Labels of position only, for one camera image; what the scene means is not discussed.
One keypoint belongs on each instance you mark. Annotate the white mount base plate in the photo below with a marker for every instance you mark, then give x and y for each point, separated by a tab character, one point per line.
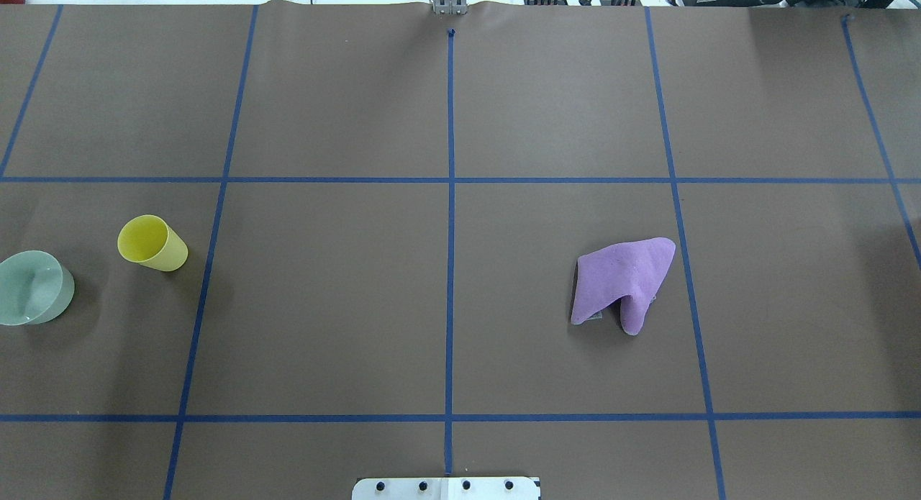
487	487

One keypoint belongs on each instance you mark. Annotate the yellow plastic cup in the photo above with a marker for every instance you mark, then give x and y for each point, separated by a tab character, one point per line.
148	241

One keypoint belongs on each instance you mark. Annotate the purple cloth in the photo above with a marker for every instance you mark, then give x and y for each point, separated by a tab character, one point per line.
629	273

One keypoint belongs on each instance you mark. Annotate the green bowl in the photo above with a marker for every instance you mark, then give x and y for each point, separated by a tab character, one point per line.
35	288

